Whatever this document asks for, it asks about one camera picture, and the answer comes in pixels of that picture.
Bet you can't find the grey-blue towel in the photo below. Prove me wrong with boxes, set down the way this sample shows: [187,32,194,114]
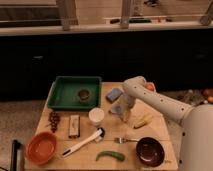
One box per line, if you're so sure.
[109,100,130,122]

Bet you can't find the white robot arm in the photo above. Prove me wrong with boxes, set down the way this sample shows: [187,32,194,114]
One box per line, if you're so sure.
[122,76,213,171]

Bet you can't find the dark purple bowl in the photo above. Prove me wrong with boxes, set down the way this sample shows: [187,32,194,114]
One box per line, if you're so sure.
[136,137,165,167]

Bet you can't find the orange bowl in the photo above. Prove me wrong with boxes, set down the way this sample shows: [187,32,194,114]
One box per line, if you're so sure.
[25,132,57,165]

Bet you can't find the blue sponge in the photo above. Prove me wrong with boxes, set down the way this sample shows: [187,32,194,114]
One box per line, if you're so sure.
[106,88,122,103]

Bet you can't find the orange fruit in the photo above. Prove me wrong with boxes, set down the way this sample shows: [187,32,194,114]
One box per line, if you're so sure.
[146,83,155,92]

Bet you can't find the white cup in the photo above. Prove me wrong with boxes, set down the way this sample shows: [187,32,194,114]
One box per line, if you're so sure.
[89,108,105,126]

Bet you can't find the metal fork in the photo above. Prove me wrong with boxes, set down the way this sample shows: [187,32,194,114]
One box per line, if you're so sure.
[114,137,139,144]

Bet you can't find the small green cup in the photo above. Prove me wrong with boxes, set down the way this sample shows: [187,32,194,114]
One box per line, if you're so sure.
[78,89,90,102]

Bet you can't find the green chili pepper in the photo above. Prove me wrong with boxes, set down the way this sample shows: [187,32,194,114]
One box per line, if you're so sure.
[96,151,125,162]

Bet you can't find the brown chocolate bar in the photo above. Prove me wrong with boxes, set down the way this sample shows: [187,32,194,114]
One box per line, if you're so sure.
[68,115,80,138]

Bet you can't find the green plastic tray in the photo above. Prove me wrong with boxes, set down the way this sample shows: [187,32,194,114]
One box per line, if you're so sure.
[47,76,102,111]

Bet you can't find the dark grape bunch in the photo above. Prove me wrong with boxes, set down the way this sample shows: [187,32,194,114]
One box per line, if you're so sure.
[48,111,60,133]

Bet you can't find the white handled brush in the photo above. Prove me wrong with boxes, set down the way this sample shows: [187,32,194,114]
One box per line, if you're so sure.
[62,128,105,157]

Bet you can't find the black chair frame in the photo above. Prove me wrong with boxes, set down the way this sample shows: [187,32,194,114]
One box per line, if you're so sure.
[10,140,25,171]

